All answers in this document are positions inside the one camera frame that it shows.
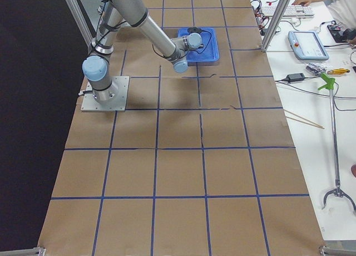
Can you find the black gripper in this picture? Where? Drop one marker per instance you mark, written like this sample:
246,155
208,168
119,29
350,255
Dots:
193,30

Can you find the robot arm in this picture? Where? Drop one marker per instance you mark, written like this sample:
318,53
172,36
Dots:
125,15

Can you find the blue plastic tray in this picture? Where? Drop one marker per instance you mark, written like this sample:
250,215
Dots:
203,47

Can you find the person hand on keyboard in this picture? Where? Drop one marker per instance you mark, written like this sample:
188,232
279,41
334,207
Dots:
303,3

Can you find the white keyboard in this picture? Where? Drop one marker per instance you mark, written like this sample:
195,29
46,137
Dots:
290,11

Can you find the black power brick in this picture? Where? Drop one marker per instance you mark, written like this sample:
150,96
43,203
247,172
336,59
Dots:
295,77

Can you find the blue teach pendant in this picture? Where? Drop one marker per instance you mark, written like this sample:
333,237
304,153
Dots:
307,45

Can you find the wooden chopstick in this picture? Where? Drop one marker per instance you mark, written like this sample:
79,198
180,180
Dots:
294,115
306,122

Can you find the brown paper table cover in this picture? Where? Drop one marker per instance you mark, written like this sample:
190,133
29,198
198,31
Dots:
201,163

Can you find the aluminium frame post right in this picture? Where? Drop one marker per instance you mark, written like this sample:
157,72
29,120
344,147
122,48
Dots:
273,24

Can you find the aluminium frame post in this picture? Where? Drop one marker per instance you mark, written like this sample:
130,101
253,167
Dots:
273,24
82,20

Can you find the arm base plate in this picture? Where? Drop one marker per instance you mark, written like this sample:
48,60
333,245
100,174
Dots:
112,99

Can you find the green handled reacher grabber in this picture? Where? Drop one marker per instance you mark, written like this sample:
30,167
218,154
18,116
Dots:
337,191

